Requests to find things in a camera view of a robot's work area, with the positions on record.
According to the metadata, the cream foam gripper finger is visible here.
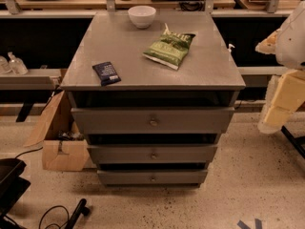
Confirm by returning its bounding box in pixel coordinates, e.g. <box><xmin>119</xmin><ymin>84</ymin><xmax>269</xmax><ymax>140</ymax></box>
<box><xmin>257</xmin><ymin>70</ymin><xmax>305</xmax><ymax>134</ymax></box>

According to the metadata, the grey top drawer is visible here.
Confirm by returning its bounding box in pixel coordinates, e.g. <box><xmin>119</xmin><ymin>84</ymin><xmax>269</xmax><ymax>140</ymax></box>
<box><xmin>71</xmin><ymin>107</ymin><xmax>234</xmax><ymax>135</ymax></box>

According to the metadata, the grey drawer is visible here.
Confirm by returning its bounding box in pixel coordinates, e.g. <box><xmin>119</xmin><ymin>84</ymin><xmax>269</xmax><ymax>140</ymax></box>
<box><xmin>97</xmin><ymin>170</ymin><xmax>208</xmax><ymax>185</ymax></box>
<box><xmin>88</xmin><ymin>144</ymin><xmax>217</xmax><ymax>164</ymax></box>
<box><xmin>71</xmin><ymin>107</ymin><xmax>234</xmax><ymax>135</ymax></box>

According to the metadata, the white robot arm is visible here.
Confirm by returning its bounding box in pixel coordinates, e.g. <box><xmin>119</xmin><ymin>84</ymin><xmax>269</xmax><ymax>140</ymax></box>
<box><xmin>255</xmin><ymin>1</ymin><xmax>305</xmax><ymax>134</ymax></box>

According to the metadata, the grey middle drawer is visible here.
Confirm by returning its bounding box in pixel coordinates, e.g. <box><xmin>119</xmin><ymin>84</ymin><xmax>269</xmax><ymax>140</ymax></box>
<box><xmin>88</xmin><ymin>144</ymin><xmax>217</xmax><ymax>164</ymax></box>

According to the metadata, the grey drawer cabinet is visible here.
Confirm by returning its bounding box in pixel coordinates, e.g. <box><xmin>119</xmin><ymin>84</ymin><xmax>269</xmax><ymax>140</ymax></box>
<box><xmin>60</xmin><ymin>10</ymin><xmax>247</xmax><ymax>188</ymax></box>

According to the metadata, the grey bottom drawer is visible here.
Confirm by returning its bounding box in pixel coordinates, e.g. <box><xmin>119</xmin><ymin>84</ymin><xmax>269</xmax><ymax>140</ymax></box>
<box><xmin>97</xmin><ymin>170</ymin><xmax>208</xmax><ymax>185</ymax></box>

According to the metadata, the open cardboard box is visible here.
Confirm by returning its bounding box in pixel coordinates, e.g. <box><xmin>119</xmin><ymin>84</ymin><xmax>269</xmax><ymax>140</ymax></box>
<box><xmin>24</xmin><ymin>92</ymin><xmax>90</xmax><ymax>172</ymax></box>

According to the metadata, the white pump dispenser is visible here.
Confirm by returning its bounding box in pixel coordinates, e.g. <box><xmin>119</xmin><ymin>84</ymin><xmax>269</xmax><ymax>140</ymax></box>
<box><xmin>228</xmin><ymin>43</ymin><xmax>235</xmax><ymax>53</ymax></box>

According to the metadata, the green chip bag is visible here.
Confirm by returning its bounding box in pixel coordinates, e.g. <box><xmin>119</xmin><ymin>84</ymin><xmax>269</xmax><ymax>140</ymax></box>
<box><xmin>142</xmin><ymin>24</ymin><xmax>195</xmax><ymax>71</ymax></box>

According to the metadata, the white ceramic bowl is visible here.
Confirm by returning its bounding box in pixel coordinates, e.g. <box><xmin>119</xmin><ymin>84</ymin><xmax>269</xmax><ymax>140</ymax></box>
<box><xmin>128</xmin><ymin>6</ymin><xmax>156</xmax><ymax>29</ymax></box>

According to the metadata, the dark blue snack bar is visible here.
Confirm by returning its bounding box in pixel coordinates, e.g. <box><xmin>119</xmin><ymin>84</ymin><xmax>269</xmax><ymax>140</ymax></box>
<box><xmin>92</xmin><ymin>62</ymin><xmax>121</xmax><ymax>86</ymax></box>

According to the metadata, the clear plastic bottle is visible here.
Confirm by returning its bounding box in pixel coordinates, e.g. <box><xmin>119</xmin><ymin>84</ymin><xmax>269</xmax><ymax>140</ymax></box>
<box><xmin>8</xmin><ymin>52</ymin><xmax>28</xmax><ymax>75</ymax></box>
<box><xmin>0</xmin><ymin>56</ymin><xmax>11</xmax><ymax>74</ymax></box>

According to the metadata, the black office chair base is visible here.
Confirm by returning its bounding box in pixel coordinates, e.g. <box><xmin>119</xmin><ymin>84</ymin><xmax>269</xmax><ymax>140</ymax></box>
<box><xmin>0</xmin><ymin>158</ymin><xmax>31</xmax><ymax>229</ymax></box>

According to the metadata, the black floor cable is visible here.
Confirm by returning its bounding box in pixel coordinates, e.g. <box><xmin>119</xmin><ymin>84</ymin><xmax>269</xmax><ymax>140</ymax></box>
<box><xmin>37</xmin><ymin>204</ymin><xmax>71</xmax><ymax>229</ymax></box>

